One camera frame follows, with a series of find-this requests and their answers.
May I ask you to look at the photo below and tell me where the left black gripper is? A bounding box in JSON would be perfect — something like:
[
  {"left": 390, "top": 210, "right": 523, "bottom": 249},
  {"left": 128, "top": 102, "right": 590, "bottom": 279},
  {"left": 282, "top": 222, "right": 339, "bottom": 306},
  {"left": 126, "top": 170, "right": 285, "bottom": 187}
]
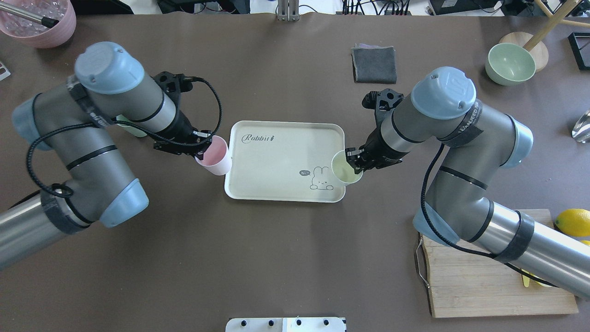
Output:
[{"left": 153, "top": 71, "right": 211, "bottom": 160}]

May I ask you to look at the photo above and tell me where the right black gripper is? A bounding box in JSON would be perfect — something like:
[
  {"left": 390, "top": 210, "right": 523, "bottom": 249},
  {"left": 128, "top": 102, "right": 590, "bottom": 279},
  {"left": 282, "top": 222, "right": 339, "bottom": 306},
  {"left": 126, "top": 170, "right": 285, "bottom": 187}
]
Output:
[{"left": 346, "top": 89, "right": 406, "bottom": 174}]

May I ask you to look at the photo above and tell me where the cream yellow cup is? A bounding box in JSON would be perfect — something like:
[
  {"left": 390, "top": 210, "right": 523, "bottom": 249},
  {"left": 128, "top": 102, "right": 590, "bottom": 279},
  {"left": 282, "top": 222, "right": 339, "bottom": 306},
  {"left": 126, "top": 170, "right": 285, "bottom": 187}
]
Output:
[{"left": 331, "top": 150, "right": 363, "bottom": 186}]

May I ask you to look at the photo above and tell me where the pink cup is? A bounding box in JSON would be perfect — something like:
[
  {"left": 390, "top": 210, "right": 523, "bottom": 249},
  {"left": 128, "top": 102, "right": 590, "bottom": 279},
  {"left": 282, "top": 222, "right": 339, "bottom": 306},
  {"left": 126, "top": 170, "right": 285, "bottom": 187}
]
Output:
[{"left": 195, "top": 135, "right": 232, "bottom": 176}]

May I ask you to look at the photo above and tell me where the green cup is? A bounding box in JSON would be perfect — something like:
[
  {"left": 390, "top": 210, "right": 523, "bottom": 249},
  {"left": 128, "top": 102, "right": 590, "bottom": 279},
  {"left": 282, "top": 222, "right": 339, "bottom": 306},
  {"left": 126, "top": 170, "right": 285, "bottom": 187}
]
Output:
[{"left": 116, "top": 115, "right": 147, "bottom": 138}]

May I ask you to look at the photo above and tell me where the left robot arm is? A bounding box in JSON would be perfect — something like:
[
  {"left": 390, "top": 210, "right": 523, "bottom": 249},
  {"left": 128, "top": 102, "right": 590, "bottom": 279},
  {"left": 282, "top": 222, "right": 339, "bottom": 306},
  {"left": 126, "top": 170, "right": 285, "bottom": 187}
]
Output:
[{"left": 1, "top": 41, "right": 216, "bottom": 268}]

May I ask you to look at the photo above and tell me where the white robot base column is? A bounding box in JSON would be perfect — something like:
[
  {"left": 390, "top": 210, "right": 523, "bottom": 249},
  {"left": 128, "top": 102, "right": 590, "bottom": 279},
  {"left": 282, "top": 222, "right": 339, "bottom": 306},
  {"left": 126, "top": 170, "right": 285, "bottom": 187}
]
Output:
[{"left": 225, "top": 317, "right": 347, "bottom": 332}]

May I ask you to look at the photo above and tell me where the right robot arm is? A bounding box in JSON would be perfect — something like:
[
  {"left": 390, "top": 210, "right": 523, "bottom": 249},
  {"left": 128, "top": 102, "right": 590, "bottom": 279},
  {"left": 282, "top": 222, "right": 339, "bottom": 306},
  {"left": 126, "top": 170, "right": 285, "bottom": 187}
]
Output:
[{"left": 345, "top": 66, "right": 590, "bottom": 298}]

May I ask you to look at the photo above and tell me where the cream rabbit tray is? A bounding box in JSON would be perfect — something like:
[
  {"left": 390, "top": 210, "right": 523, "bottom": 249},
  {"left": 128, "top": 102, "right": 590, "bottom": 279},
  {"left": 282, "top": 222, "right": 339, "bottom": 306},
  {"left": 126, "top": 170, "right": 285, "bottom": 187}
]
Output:
[{"left": 224, "top": 120, "right": 346, "bottom": 202}]

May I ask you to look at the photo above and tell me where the grey folded cloth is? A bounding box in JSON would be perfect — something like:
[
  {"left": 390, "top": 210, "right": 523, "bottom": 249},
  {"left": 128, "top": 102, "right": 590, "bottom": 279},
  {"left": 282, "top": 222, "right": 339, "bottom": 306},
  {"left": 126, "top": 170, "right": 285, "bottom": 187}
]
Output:
[{"left": 351, "top": 44, "right": 397, "bottom": 84}]

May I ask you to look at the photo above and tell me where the bamboo cutting board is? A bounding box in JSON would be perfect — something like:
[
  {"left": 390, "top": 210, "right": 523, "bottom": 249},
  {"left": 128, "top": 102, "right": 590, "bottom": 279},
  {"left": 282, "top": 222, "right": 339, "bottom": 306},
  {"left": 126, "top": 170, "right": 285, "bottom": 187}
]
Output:
[{"left": 414, "top": 235, "right": 578, "bottom": 319}]

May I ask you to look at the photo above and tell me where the green bowl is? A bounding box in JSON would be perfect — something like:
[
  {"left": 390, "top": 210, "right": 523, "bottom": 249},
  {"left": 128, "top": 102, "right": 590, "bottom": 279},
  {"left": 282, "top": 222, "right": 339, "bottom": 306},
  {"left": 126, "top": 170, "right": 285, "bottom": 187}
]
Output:
[{"left": 485, "top": 43, "right": 537, "bottom": 86}]

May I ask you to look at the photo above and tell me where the metal tube in bowl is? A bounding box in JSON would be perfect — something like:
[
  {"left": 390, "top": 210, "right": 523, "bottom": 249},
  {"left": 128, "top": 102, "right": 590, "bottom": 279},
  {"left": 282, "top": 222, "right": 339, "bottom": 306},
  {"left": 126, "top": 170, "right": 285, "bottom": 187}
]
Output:
[{"left": 0, "top": 2, "right": 59, "bottom": 28}]

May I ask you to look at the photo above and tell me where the pink bowl with ice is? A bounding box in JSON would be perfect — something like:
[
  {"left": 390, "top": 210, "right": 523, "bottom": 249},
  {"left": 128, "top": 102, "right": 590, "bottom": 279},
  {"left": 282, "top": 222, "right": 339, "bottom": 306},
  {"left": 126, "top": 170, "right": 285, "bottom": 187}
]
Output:
[{"left": 0, "top": 0, "right": 77, "bottom": 48}]

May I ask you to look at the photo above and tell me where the yellow toy knife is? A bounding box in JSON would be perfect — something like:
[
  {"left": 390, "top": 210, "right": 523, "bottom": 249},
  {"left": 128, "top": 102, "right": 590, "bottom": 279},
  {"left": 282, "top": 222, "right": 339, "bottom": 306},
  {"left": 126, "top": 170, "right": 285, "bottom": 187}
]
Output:
[{"left": 521, "top": 271, "right": 531, "bottom": 288}]

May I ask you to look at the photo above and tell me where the wooden mug tree stand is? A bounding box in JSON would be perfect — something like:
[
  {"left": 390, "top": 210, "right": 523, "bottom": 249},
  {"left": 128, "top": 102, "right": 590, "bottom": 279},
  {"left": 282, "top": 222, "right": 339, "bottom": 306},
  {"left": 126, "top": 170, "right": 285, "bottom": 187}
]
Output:
[{"left": 499, "top": 0, "right": 589, "bottom": 73}]

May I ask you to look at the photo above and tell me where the lemon slice lower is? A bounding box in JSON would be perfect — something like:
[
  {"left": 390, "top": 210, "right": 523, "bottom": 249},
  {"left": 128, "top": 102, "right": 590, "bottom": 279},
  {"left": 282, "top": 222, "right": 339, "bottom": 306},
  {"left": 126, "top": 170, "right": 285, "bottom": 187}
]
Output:
[{"left": 529, "top": 273, "right": 555, "bottom": 287}]

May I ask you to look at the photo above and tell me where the whole lemon near lime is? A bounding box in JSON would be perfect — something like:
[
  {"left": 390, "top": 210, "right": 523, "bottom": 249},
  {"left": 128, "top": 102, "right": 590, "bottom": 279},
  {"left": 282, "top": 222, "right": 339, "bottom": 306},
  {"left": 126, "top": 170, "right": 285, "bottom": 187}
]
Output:
[{"left": 554, "top": 208, "right": 590, "bottom": 237}]

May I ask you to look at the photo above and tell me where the metal scoop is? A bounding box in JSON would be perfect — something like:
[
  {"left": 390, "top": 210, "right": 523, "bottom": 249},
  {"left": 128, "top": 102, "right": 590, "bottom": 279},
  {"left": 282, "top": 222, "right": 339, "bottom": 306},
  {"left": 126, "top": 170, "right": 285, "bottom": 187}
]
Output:
[{"left": 571, "top": 109, "right": 590, "bottom": 143}]

